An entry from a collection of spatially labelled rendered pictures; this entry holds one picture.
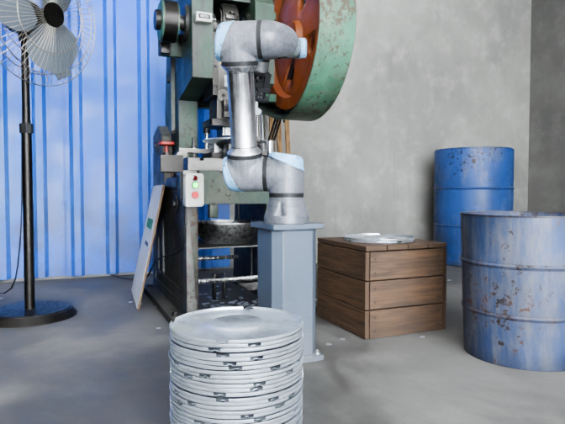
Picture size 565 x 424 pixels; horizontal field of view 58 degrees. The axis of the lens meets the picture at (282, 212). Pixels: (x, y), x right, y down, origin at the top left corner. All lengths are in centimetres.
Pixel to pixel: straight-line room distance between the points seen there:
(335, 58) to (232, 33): 84
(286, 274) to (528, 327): 76
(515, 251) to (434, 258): 47
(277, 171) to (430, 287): 82
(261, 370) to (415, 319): 115
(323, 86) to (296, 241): 98
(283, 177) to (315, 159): 232
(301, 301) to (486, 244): 62
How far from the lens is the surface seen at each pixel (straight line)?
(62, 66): 252
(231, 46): 162
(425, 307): 211
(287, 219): 163
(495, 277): 176
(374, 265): 195
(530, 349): 180
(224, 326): 111
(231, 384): 104
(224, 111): 238
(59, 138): 351
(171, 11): 245
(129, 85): 358
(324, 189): 398
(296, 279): 165
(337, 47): 236
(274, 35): 161
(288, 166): 165
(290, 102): 262
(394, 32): 451
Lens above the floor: 55
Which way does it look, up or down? 2 degrees down
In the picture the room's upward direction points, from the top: straight up
